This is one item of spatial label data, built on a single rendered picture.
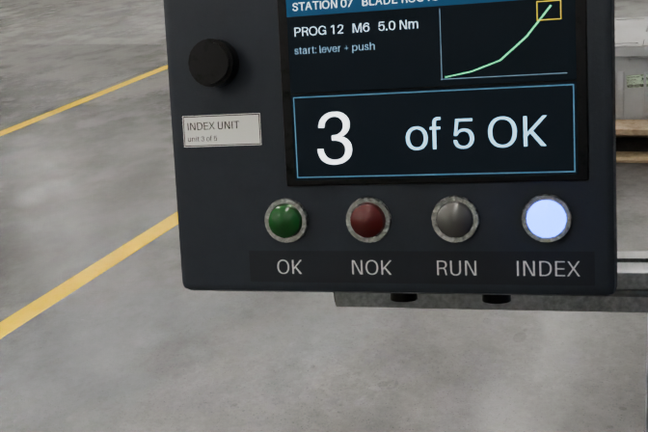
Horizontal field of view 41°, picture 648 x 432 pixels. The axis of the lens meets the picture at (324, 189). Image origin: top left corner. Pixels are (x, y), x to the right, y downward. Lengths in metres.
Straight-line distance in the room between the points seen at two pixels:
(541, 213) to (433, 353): 2.00
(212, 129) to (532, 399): 1.83
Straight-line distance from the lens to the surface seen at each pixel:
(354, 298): 0.59
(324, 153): 0.50
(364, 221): 0.49
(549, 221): 0.48
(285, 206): 0.51
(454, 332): 2.56
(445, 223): 0.48
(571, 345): 2.49
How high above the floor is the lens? 1.31
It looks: 21 degrees down
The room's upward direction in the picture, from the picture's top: 7 degrees counter-clockwise
